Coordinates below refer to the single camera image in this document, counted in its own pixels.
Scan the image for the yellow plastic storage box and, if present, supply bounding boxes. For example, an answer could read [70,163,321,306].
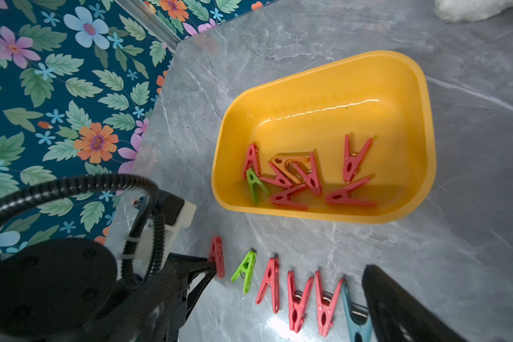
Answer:
[212,51,437,224]

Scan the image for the green clothespin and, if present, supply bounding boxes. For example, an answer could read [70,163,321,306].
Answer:
[231,250,257,294]

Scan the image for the red clothespin row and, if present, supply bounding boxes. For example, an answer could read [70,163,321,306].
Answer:
[208,236,225,279]

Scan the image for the pile of clothespins in box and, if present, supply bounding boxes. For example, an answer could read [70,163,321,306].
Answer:
[242,135,376,210]

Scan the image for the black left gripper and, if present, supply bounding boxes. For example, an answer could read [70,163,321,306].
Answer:
[81,253,216,341]

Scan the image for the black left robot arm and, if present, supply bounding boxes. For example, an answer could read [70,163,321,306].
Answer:
[0,238,217,341]

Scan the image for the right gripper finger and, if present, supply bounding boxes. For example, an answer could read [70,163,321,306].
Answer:
[362,264,465,342]

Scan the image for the white teddy bear blue shirt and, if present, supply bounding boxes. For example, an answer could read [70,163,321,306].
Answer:
[435,0,513,23]

